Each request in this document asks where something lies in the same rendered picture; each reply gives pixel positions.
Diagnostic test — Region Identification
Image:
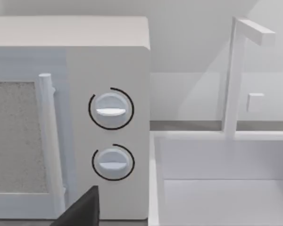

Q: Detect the pale blue microwave door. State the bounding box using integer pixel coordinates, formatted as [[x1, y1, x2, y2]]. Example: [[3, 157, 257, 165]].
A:
[[0, 46, 76, 221]]

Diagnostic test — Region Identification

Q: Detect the pale blue microwave knob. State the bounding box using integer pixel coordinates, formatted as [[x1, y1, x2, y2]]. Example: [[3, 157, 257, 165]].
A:
[[97, 149, 129, 177], [93, 92, 127, 125]]

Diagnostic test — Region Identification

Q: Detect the white sink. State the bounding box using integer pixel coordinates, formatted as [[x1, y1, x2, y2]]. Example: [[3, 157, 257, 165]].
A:
[[148, 130, 283, 226]]

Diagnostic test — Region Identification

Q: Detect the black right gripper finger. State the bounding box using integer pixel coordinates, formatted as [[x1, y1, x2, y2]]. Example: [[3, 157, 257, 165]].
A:
[[49, 185, 100, 226]]

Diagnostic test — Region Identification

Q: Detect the pale microwave oven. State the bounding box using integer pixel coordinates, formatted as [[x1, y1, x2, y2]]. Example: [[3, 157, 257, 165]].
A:
[[0, 16, 151, 223]]

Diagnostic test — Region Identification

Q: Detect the tall white tap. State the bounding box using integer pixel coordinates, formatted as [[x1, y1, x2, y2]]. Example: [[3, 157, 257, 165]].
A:
[[222, 16, 276, 139]]

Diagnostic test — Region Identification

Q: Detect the white microwave door handle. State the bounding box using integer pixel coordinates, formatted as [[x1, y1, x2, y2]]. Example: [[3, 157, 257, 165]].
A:
[[38, 73, 66, 212]]

